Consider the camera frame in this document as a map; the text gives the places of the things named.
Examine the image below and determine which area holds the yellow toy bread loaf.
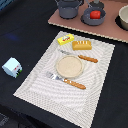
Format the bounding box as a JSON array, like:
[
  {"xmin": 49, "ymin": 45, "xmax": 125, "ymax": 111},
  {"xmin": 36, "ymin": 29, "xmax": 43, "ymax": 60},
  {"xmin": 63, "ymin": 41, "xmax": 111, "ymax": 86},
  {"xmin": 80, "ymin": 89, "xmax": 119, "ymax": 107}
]
[{"xmin": 72, "ymin": 40, "xmax": 92, "ymax": 50}]

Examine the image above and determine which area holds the grey toy cooking pot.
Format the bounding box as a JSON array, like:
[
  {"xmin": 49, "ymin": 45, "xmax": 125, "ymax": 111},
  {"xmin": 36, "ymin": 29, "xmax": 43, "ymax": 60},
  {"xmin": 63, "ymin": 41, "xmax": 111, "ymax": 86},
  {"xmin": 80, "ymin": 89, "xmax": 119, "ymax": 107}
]
[{"xmin": 55, "ymin": 0, "xmax": 83, "ymax": 19}]

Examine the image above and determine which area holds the beige bowl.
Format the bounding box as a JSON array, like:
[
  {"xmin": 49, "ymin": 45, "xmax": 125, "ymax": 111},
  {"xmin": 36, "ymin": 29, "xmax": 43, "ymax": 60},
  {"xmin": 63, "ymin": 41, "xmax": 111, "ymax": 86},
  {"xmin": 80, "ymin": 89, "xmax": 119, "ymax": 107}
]
[{"xmin": 119, "ymin": 5, "xmax": 128, "ymax": 30}]

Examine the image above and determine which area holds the woven beige placemat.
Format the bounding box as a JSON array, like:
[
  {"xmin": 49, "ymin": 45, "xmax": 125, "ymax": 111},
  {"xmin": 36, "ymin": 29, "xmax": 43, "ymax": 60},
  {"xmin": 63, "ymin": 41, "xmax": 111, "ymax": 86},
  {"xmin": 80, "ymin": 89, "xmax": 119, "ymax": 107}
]
[{"xmin": 14, "ymin": 31, "xmax": 114, "ymax": 128}]

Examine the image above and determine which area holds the light blue milk carton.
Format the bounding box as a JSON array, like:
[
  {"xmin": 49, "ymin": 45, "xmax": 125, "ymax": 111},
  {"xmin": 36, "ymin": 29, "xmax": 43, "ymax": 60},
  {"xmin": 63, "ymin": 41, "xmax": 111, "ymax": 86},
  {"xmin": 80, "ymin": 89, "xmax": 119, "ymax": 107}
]
[{"xmin": 2, "ymin": 57, "xmax": 22, "ymax": 78}]

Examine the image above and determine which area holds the round wooden plate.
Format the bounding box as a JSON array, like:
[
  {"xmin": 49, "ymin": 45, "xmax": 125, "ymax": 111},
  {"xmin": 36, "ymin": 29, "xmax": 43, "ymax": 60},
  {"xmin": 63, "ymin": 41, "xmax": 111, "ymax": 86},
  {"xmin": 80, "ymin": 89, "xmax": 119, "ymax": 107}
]
[{"xmin": 56, "ymin": 55, "xmax": 84, "ymax": 78}]

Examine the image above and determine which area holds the yellow toy butter box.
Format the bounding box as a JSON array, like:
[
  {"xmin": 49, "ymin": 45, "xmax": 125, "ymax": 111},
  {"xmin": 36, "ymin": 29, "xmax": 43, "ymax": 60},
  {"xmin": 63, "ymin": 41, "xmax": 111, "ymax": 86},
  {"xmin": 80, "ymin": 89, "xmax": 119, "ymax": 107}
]
[{"xmin": 57, "ymin": 34, "xmax": 74, "ymax": 45}]

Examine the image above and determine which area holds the toy fork wooden handle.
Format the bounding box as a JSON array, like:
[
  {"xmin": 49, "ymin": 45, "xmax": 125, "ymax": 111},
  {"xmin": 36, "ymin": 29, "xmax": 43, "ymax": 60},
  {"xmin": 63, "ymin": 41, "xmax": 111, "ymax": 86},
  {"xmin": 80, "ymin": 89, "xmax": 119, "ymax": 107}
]
[{"xmin": 46, "ymin": 71, "xmax": 86, "ymax": 90}]

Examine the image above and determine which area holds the red toy tomato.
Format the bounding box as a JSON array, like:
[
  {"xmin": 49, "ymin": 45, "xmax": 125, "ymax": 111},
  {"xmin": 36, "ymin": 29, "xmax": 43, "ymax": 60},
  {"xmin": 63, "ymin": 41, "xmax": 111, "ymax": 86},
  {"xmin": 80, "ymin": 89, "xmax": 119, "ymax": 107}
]
[{"xmin": 90, "ymin": 10, "xmax": 101, "ymax": 19}]

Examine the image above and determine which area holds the toy knife wooden handle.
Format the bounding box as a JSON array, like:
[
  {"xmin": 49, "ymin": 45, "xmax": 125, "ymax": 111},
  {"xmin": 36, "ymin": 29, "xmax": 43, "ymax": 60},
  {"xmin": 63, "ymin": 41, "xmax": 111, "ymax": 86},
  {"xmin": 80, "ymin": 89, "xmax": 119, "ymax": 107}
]
[{"xmin": 58, "ymin": 49, "xmax": 98, "ymax": 63}]

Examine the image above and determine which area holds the grey toy saucepan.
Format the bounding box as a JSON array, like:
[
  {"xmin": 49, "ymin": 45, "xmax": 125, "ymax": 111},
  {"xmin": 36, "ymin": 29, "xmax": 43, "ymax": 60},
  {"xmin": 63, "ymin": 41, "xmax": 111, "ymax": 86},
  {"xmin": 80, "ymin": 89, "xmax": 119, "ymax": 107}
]
[{"xmin": 83, "ymin": 3, "xmax": 106, "ymax": 26}]

